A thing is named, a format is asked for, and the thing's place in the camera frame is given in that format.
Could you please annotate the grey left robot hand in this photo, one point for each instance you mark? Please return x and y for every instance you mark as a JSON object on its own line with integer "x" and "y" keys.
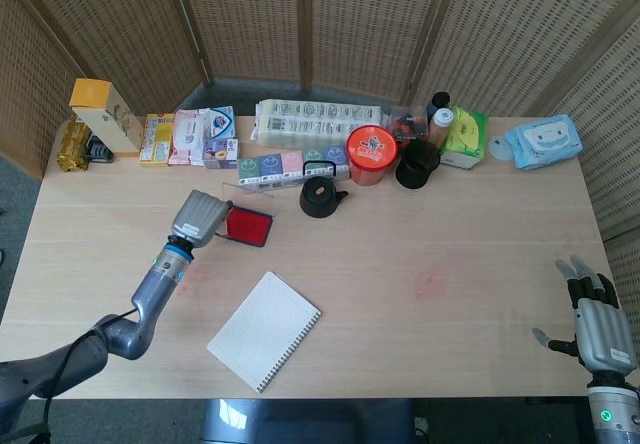
{"x": 197, "y": 216}

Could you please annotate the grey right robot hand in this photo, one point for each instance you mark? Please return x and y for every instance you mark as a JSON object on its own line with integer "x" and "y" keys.
{"x": 600, "y": 329}

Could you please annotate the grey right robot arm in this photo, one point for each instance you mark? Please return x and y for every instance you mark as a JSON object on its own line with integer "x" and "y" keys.
{"x": 612, "y": 414}

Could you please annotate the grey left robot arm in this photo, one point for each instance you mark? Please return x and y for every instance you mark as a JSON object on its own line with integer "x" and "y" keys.
{"x": 150, "y": 294}

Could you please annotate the white spiral lined notebook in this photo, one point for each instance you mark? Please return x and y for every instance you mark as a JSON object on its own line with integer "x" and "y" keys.
{"x": 265, "y": 331}

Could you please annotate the red ink pad clear lid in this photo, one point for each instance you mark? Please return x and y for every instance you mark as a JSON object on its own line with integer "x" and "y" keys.
{"x": 247, "y": 226}

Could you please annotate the small purple box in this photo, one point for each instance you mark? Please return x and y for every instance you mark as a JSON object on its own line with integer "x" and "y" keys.
{"x": 221, "y": 153}

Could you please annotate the pink wet wipes pack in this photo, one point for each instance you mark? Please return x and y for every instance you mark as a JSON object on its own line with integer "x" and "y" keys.
{"x": 187, "y": 136}

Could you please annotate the yellow flat box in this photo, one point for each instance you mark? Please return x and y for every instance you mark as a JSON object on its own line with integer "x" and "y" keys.
{"x": 156, "y": 141}

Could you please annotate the colourful pocket tissue multipack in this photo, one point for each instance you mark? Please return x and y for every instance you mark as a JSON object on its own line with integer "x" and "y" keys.
{"x": 270, "y": 166}

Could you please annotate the blue white carton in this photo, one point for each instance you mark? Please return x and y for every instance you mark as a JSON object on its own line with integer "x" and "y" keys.
{"x": 222, "y": 121}

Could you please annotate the black teapot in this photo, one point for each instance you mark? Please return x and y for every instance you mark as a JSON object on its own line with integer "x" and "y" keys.
{"x": 317, "y": 199}

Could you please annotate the tall cream orange-topped box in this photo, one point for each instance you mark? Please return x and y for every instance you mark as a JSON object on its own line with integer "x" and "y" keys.
{"x": 107, "y": 124}

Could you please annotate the gold foil package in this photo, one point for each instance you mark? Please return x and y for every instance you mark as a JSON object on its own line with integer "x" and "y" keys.
{"x": 72, "y": 146}

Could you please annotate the large clear-wrapped tissue pack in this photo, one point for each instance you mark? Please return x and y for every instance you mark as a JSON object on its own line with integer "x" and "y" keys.
{"x": 310, "y": 121}

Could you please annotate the orange lidded tub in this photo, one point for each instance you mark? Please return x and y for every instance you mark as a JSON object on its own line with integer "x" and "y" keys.
{"x": 372, "y": 151}

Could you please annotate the light blue wipes pack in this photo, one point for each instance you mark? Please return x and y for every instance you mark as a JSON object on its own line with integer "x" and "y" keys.
{"x": 542, "y": 141}

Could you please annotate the black mesh pen cup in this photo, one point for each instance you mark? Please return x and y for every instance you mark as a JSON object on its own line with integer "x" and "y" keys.
{"x": 415, "y": 169}

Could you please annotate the dark robot torso base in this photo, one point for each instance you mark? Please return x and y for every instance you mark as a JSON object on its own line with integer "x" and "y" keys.
{"x": 300, "y": 421}

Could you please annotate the clear plastic food box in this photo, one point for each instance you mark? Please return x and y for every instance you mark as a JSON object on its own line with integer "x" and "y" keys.
{"x": 407, "y": 124}

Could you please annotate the green tissue pack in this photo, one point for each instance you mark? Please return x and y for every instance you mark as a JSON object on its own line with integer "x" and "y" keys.
{"x": 467, "y": 136}

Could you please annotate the woven folding screen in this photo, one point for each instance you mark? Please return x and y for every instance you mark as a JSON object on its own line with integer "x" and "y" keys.
{"x": 360, "y": 24}

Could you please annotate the white-capped brown bottle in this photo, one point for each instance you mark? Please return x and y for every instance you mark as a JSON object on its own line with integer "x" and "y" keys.
{"x": 441, "y": 126}

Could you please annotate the dark bottle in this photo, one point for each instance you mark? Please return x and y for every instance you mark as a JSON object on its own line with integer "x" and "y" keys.
{"x": 440, "y": 100}

